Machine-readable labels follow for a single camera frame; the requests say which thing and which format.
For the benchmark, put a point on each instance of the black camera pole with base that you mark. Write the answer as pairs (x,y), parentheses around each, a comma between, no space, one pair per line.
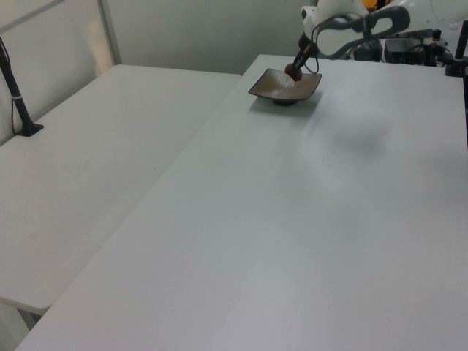
(14,93)

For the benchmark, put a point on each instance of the black clamp with pole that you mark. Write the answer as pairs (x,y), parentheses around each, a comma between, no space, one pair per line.
(457,55)

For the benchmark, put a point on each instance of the black control box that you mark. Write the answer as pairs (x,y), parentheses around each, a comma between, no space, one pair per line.
(400,51)

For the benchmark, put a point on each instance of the square brown ceramic plate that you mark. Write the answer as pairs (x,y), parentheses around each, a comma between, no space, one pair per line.
(283,87)

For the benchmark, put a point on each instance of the small round brown food item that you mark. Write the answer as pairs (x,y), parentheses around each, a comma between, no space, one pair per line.
(294,73)

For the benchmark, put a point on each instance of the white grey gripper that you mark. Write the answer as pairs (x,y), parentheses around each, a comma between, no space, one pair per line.
(342,34)

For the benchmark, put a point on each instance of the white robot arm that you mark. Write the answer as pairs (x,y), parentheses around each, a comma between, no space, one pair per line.
(431,9)

